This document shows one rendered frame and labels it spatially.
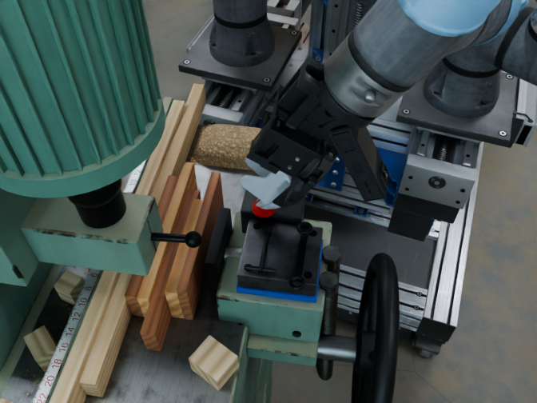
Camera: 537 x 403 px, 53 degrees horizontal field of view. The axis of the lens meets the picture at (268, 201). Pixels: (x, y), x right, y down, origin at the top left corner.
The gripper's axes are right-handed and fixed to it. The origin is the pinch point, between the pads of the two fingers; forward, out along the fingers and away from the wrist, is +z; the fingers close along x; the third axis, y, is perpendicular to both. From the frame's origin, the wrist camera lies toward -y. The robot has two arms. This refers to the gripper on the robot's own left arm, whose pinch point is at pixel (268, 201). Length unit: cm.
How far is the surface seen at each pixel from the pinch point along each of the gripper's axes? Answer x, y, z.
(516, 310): -52, -114, 53
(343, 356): 9.4, -21.1, 12.1
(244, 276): 9.3, -0.3, 3.5
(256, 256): 6.4, -1.1, 2.8
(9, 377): 18.9, 18.1, 37.0
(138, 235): 10.2, 13.1, 3.0
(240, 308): 10.5, -2.7, 8.7
